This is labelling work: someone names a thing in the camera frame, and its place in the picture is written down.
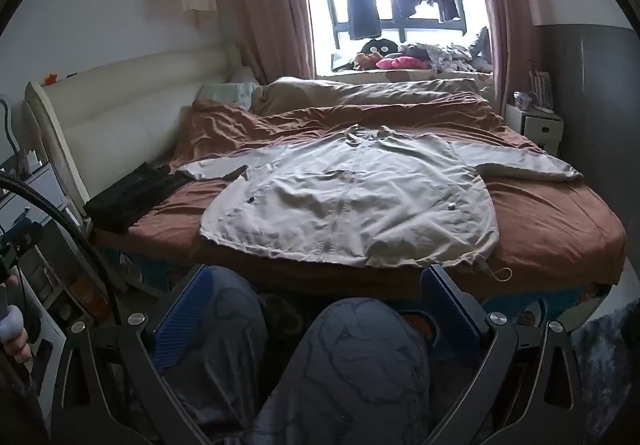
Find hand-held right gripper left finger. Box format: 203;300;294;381
50;264;222;445

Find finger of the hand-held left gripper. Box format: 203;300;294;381
0;220;47;253

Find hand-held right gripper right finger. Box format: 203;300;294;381
419;264;587;445

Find beige jacket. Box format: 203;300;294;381
177;125;585;283

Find black folded clothes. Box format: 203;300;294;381
82;162;193;233

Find pile of clothes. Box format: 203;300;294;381
400;41;476;74

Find person's left hand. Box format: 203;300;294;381
0;275;33;366

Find black gooseneck tube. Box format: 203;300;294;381
0;169;123;326

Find person's left leg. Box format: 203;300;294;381
170;267;271;445

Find person's leg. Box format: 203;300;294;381
252;297;433;445
170;267;271;445

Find white cluttered shelf unit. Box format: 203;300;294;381
0;95;126;326

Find person's right leg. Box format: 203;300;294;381
252;297;433;445

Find bed with brown sheet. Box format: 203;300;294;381
82;92;628;296

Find white padded headboard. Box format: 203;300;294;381
24;42;246;220

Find grey furry rug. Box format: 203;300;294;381
570;297;640;445

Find white nightstand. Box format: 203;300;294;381
505;102;565;156

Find light patterned pillow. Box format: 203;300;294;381
200;67;263;113

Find white rack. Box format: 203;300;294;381
529;70;556;114

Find beige duvet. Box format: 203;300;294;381
252;76;493;118

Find pink plush toy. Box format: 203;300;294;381
376;56;430;72

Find black plush toy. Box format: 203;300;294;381
361;37;399;56

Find pink curtain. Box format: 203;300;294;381
210;0;318;86
467;0;536;120

